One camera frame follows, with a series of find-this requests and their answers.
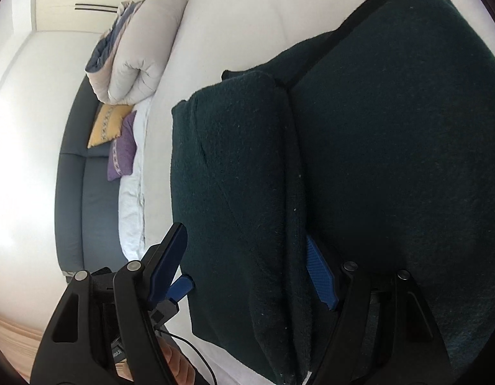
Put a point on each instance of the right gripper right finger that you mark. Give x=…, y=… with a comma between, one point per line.
x=321, y=276

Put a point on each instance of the white bed sheet mattress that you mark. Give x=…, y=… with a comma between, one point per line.
x=216, y=36

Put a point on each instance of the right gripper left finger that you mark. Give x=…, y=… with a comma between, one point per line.
x=161, y=262

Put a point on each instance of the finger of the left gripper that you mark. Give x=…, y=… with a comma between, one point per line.
x=180, y=288

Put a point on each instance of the purple cushion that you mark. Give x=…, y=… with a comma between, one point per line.
x=122, y=151

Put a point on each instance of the white pillow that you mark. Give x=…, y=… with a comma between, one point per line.
x=131, y=191

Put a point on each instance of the dark green knit sweater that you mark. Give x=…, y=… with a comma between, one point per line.
x=377, y=140

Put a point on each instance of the left hand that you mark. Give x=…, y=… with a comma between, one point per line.
x=183, y=372

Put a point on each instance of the dark grey headboard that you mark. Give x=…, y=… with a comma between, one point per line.
x=86, y=210

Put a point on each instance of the yellow cushion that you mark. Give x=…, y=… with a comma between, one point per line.
x=108, y=123

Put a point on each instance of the folded beige duvet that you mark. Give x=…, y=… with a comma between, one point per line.
x=131, y=56

